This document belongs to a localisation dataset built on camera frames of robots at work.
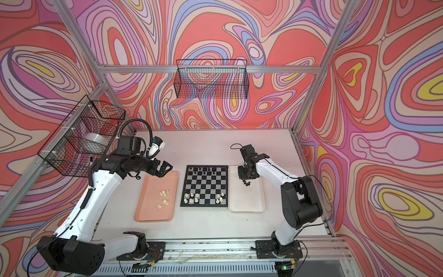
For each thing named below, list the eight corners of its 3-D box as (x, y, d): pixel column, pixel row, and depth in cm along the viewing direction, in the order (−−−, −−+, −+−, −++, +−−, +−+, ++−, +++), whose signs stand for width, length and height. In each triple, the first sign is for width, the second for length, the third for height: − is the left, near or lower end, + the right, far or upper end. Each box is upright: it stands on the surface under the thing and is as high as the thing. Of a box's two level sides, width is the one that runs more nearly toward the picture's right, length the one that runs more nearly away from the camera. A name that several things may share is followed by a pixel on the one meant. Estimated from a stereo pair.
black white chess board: (181, 206, 87) (180, 205, 85) (187, 167, 102) (186, 165, 100) (228, 206, 87) (228, 205, 85) (227, 167, 102) (228, 165, 100)
